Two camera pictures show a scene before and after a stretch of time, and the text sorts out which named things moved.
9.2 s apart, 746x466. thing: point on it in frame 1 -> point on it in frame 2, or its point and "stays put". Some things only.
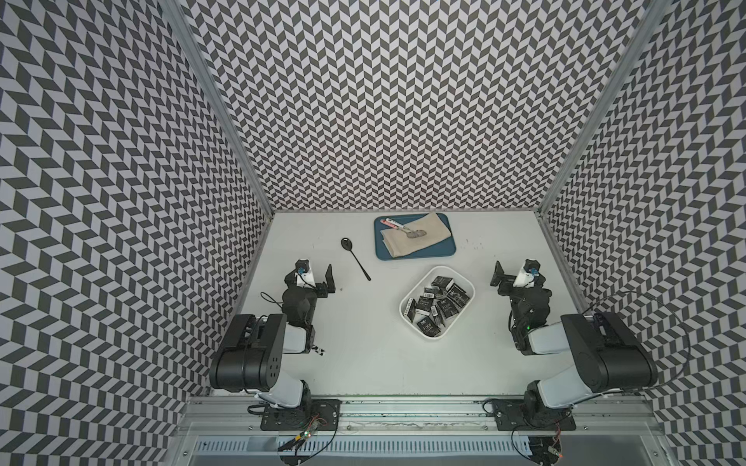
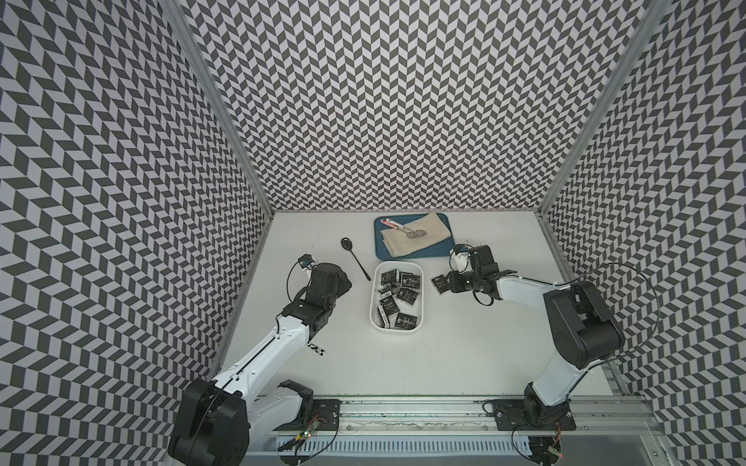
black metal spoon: [348, 245] stays put
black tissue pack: [424, 303] -> [389, 277]
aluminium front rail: [243, 416] stays put
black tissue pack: [457, 294] -> [441, 283]
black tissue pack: [410, 310] -> [389, 306]
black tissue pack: [444, 282] -> [408, 281]
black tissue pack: [428, 326] -> [405, 321]
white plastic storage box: [436, 302] -> [396, 296]
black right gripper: [507, 281] -> [454, 282]
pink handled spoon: [409, 233] stays put
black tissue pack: [447, 308] -> [407, 295]
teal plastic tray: [445, 248] stays put
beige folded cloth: [416, 235] stays put
